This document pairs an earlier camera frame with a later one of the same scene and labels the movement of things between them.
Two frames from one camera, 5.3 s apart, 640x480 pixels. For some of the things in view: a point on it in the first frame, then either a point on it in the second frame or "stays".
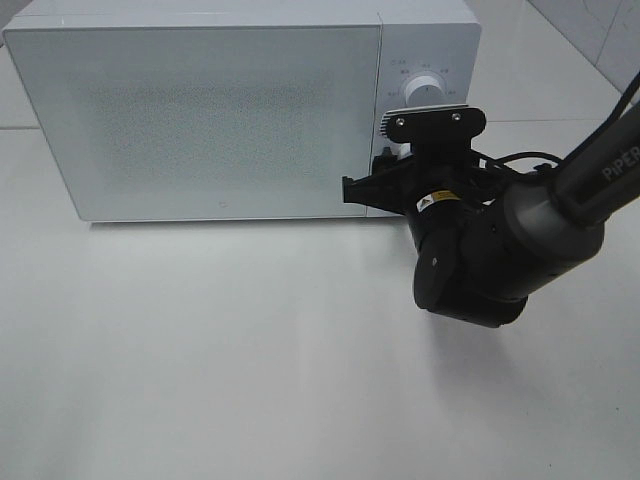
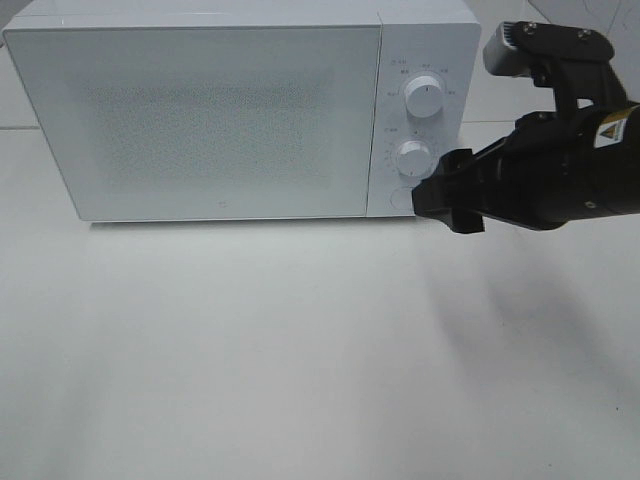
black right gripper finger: x=373 y=190 -> x=432 y=198
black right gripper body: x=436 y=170 -> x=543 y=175
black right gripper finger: x=387 y=162 -> x=457 y=165
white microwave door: x=206 y=123 stays
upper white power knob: x=425 y=90 stays
